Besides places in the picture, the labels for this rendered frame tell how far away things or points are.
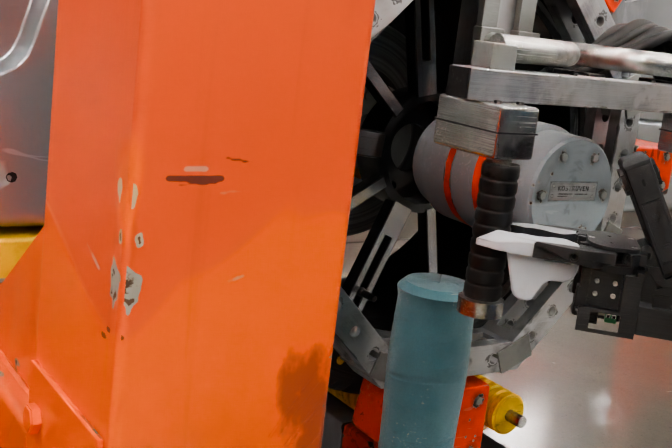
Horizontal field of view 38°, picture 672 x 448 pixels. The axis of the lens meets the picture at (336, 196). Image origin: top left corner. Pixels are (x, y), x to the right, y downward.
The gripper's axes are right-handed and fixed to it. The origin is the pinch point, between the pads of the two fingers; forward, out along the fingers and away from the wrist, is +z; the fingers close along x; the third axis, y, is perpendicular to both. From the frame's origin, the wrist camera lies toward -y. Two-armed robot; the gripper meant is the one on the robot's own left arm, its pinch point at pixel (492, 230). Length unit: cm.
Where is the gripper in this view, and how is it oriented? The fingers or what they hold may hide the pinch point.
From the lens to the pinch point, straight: 92.9
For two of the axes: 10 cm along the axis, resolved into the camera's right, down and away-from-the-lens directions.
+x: 2.0, -1.6, 9.7
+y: -1.2, 9.8, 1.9
